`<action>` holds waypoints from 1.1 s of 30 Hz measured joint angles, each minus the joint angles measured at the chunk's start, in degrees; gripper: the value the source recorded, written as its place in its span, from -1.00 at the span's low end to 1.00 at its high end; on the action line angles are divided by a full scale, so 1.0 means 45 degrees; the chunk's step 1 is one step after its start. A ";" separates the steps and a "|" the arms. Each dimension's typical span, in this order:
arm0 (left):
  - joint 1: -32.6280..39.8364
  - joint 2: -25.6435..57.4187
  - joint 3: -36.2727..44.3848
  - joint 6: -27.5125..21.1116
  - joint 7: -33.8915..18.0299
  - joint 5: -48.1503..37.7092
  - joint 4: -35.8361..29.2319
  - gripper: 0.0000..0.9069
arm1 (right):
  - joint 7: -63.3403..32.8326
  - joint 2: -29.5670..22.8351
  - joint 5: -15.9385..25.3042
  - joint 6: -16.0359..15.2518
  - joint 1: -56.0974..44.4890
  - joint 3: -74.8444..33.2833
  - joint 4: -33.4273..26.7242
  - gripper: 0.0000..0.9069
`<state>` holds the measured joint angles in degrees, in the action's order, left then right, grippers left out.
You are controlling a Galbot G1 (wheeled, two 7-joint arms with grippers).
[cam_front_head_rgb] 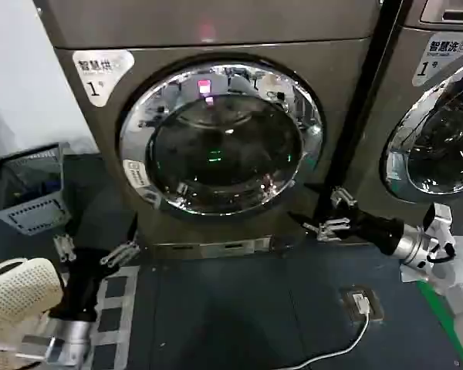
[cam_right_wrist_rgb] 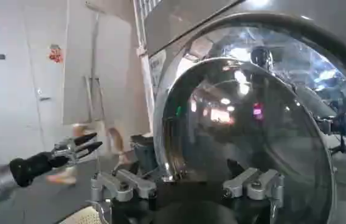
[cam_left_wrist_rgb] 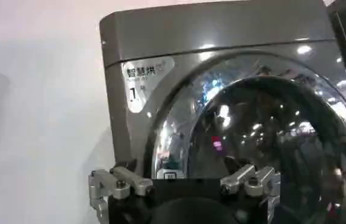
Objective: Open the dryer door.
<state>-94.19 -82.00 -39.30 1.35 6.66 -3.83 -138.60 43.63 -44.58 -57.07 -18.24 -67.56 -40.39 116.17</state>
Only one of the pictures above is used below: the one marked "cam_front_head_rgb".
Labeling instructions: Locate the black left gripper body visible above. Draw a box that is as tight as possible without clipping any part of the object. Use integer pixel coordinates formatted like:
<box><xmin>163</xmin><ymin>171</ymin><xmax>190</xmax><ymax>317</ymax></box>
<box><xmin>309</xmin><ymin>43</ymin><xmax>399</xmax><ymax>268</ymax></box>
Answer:
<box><xmin>48</xmin><ymin>248</ymin><xmax>106</xmax><ymax>323</ymax></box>

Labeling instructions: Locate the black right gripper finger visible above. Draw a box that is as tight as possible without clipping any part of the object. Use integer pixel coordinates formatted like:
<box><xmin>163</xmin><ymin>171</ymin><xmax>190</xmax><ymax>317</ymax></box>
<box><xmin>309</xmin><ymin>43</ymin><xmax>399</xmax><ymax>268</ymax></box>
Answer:
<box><xmin>288</xmin><ymin>210</ymin><xmax>357</xmax><ymax>243</ymax></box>
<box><xmin>329</xmin><ymin>187</ymin><xmax>359</xmax><ymax>214</ymax></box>

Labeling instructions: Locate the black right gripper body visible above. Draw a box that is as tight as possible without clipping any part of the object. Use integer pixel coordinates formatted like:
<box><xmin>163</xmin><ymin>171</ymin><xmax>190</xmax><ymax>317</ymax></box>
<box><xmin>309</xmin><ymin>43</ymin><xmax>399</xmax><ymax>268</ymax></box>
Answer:
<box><xmin>350</xmin><ymin>208</ymin><xmax>407</xmax><ymax>256</ymax></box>

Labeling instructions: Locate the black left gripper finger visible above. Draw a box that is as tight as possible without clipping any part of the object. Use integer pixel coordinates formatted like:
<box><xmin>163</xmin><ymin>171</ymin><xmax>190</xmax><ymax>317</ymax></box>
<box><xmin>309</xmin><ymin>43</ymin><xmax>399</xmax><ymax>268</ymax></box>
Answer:
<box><xmin>99</xmin><ymin>214</ymin><xmax>141</xmax><ymax>267</ymax></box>
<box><xmin>52</xmin><ymin>221</ymin><xmax>77</xmax><ymax>264</ymax></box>

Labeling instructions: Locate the grey plastic laundry basket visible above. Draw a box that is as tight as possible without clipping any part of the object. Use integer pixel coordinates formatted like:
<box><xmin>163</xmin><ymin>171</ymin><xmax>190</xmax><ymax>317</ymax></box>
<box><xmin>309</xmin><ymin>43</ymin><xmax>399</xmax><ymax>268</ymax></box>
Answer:
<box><xmin>0</xmin><ymin>142</ymin><xmax>73</xmax><ymax>237</ymax></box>

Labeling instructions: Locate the white perforated plastic basket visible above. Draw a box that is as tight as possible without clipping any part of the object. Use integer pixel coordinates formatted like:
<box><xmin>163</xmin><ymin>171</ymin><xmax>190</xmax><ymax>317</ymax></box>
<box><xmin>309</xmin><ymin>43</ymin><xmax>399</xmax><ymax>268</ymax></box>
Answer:
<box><xmin>0</xmin><ymin>257</ymin><xmax>62</xmax><ymax>337</ymax></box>

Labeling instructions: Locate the metal floor socket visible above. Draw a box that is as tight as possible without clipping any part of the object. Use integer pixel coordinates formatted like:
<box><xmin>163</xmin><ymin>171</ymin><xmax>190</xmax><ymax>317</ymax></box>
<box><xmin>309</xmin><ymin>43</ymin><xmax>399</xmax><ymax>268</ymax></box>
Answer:
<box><xmin>339</xmin><ymin>284</ymin><xmax>385</xmax><ymax>321</ymax></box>

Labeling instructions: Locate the green floor tape strip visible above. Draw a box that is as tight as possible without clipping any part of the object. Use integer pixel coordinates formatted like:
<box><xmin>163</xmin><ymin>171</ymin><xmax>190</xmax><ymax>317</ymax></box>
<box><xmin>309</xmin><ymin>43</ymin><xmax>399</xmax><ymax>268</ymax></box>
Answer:
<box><xmin>416</xmin><ymin>279</ymin><xmax>463</xmax><ymax>370</ymax></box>

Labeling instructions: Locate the round glass washer door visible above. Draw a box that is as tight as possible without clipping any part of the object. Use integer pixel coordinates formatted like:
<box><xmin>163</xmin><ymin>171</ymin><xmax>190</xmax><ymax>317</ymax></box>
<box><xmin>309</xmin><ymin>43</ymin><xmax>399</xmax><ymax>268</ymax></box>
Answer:
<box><xmin>380</xmin><ymin>60</ymin><xmax>463</xmax><ymax>206</ymax></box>

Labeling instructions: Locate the grey washer with label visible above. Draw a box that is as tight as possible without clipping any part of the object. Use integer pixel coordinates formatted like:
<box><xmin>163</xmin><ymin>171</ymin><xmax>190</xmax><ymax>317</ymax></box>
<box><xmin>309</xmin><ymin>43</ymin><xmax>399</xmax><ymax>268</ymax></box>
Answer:
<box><xmin>346</xmin><ymin>0</ymin><xmax>463</xmax><ymax>247</ymax></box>

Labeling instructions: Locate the round glass dryer door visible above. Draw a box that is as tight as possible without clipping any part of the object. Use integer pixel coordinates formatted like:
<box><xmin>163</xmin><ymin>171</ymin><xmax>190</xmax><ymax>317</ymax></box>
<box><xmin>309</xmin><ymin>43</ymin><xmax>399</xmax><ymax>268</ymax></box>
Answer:
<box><xmin>118</xmin><ymin>58</ymin><xmax>326</xmax><ymax>227</ymax></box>

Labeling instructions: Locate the grey dryer with label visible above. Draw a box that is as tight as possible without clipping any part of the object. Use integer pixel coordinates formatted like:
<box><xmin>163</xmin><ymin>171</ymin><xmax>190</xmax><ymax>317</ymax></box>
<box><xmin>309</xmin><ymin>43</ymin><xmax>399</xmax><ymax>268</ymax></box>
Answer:
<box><xmin>34</xmin><ymin>0</ymin><xmax>387</xmax><ymax>264</ymax></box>

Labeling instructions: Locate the white power cable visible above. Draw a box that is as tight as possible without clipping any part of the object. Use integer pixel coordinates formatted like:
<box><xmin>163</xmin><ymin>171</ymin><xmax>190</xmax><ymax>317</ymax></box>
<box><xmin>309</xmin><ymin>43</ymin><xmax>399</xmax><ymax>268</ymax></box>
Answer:
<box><xmin>284</xmin><ymin>294</ymin><xmax>372</xmax><ymax>370</ymax></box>

